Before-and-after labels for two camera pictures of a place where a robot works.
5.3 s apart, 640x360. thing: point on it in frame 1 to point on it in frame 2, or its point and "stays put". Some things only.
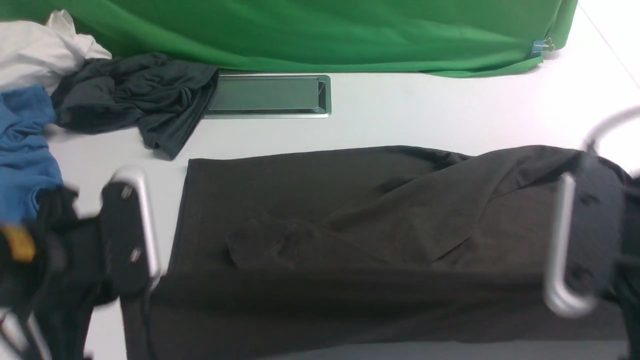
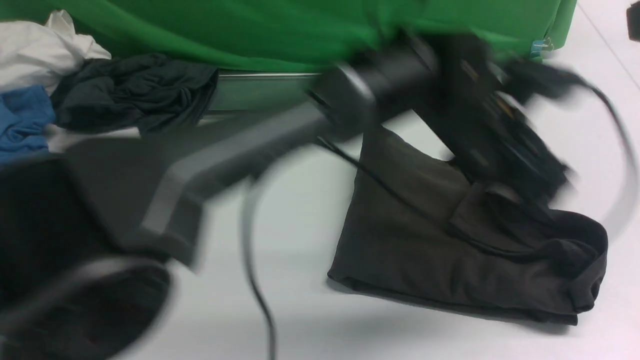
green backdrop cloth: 432,38 stays put
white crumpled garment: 32,53 stays put
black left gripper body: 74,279 to 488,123
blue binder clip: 539,46 stays put
